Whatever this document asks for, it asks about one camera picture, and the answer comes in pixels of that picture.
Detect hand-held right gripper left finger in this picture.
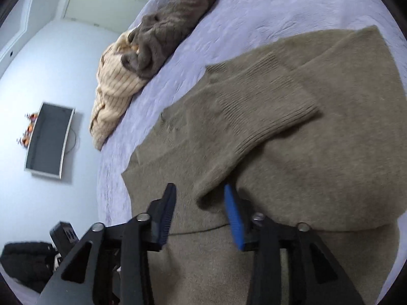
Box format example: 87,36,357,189
36,182,177,305

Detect olive knit sweater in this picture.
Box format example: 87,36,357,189
121,25,407,305

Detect black television cable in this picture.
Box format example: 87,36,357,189
65,127,78,153

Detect white door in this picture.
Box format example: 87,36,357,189
62,0,151,27

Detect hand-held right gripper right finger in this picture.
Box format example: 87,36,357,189
223,184,366,305

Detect orange flower wall decoration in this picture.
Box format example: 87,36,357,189
17,112,39,148

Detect brown cable-knit sweater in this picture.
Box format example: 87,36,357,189
120,0,221,79

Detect lavender embossed blanket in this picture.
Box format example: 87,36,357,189
95,0,406,232

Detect wall-mounted television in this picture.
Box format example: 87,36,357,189
24,102,76,179

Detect black bag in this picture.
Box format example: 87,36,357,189
0,242,59,294

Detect beige striped pillow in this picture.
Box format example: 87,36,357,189
89,30,150,151

